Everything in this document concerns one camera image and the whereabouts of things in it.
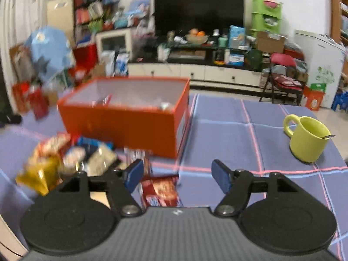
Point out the blue printed cloth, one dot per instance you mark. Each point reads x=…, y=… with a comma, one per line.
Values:
x=49, y=49

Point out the brown striped snack packet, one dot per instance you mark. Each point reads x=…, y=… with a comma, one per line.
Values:
x=138, y=155

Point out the fruit bowl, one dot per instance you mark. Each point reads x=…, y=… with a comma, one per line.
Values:
x=197, y=36

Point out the dark green bag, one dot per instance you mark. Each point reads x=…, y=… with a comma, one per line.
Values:
x=253, y=59

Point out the wooden shelf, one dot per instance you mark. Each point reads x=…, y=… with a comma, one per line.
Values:
x=338, y=11

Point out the red folding chair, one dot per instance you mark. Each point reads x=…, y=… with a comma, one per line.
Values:
x=284, y=78

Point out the dark blue snack packet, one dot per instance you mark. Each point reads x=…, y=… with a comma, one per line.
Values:
x=95, y=142

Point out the brown cardboard box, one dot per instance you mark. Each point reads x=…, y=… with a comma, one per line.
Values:
x=270, y=42

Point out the beige standing air conditioner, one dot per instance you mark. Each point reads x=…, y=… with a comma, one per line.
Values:
x=60, y=11

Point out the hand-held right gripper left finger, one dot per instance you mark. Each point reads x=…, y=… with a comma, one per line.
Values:
x=134, y=175

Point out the red storage box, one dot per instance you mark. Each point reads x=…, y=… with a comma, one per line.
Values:
x=85, y=55

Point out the orange green carton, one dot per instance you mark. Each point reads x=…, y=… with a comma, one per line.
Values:
x=315, y=98

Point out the green plastic shelf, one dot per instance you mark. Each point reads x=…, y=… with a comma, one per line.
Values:
x=265, y=13

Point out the white framed cabinet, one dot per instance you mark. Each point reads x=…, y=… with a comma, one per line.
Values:
x=114, y=43

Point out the brown cookie snack packet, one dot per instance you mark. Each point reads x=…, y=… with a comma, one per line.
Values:
x=163, y=191

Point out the black television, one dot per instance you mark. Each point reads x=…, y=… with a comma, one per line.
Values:
x=198, y=8

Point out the green mug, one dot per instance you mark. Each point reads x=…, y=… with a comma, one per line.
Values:
x=307, y=144

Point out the blue white tissue pack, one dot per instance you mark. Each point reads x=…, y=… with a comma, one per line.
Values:
x=236, y=59

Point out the beige snack packet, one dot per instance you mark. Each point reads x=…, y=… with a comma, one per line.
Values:
x=102, y=157

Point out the yellow snack packet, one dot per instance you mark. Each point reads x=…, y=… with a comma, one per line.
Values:
x=40, y=174

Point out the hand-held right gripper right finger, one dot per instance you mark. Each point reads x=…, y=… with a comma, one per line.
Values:
x=220, y=176

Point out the white curtain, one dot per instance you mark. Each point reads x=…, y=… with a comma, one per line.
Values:
x=21, y=11

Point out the orange cardboard box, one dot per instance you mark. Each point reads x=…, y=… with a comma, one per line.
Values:
x=122, y=127

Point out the white TV cabinet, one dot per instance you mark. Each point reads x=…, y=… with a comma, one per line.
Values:
x=195, y=70

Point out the dark bookshelf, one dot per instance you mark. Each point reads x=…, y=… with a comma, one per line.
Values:
x=88, y=8

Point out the orange white snack packet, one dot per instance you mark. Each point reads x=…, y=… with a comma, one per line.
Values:
x=51, y=145

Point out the white small refrigerator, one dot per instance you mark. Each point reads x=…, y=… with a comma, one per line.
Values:
x=320, y=65

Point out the white blue packages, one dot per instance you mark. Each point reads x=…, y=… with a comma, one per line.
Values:
x=115, y=64

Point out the white round snack packet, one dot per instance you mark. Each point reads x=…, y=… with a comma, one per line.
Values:
x=74, y=155

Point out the blue printed pack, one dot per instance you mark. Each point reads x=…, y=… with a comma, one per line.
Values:
x=237, y=36

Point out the blue plastic stool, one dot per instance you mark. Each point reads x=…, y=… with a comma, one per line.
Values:
x=341, y=102

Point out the red cartons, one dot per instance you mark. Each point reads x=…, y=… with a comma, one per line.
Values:
x=30, y=100

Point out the metal spoon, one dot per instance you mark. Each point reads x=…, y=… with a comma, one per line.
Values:
x=326, y=136

